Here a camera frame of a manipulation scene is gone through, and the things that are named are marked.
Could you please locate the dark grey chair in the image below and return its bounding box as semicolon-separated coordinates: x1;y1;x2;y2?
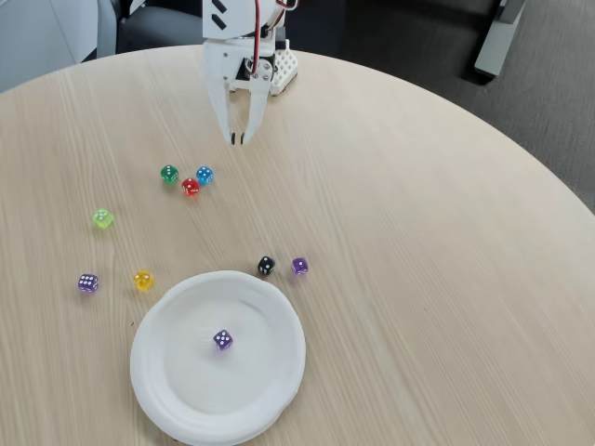
115;0;205;55

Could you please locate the red black servo cable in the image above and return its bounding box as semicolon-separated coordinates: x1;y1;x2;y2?
250;0;262;80

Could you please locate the light grey cabinet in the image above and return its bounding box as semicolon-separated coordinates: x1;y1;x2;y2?
0;0;117;94

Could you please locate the grey desk leg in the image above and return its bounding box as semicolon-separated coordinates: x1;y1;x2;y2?
473;0;529;85

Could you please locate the white paper plate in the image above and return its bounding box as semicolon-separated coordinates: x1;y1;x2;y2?
129;269;308;446

